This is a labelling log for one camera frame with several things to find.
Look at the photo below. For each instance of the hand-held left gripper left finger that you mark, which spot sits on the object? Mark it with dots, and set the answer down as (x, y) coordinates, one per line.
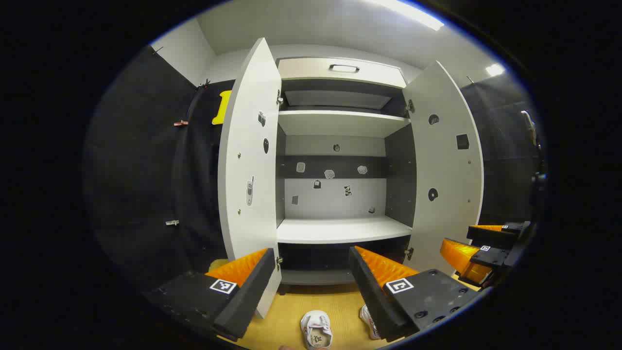
(248, 301)

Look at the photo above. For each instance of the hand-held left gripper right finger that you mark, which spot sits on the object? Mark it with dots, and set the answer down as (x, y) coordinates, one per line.
(371, 301)

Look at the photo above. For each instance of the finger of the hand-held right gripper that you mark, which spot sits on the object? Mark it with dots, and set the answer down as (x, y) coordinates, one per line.
(493, 236)
(491, 256)

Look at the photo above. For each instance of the white canvas shoe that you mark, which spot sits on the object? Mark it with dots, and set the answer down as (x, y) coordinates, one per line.
(316, 330)
(369, 322)

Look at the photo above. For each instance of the white shoe cabinet door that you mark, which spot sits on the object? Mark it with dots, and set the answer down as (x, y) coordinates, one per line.
(248, 146)
(444, 160)

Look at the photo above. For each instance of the small ceiling light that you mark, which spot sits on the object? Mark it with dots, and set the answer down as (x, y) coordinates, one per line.
(494, 69)

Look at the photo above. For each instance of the black backdrop cloth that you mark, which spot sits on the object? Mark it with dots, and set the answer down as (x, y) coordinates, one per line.
(136, 170)

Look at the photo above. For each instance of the red clip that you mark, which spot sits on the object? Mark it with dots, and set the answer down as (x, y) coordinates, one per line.
(181, 123)

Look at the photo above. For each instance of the black clip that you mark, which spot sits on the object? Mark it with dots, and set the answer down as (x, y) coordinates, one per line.
(204, 83)

